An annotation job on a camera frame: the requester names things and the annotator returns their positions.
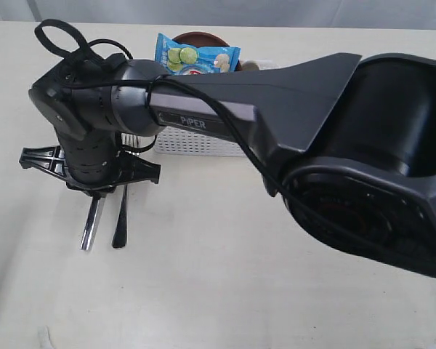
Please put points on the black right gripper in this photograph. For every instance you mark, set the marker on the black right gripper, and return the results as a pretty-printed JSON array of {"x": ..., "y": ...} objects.
[{"x": 127, "y": 169}]

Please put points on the silver metal fork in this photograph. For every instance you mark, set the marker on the silver metal fork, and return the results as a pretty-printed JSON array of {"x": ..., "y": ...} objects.
[{"x": 120, "y": 236}]

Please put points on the silver metal knife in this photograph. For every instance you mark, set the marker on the silver metal knife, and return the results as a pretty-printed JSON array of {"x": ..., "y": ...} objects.
[{"x": 92, "y": 222}]

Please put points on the blue chips bag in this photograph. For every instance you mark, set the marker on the blue chips bag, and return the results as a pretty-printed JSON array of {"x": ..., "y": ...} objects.
[{"x": 186, "y": 59}]

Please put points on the brown wooden plate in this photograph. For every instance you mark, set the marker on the brown wooden plate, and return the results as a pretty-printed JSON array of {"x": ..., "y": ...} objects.
[{"x": 200, "y": 39}]

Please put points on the beige ceramic bowl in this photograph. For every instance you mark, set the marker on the beige ceramic bowl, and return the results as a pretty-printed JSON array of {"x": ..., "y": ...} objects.
[{"x": 257, "y": 65}]

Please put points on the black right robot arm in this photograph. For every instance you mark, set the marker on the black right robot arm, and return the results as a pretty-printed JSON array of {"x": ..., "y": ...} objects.
[{"x": 349, "y": 143}]

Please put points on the white plastic woven basket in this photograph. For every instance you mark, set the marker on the white plastic woven basket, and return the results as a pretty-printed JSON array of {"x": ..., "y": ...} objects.
[{"x": 200, "y": 145}]

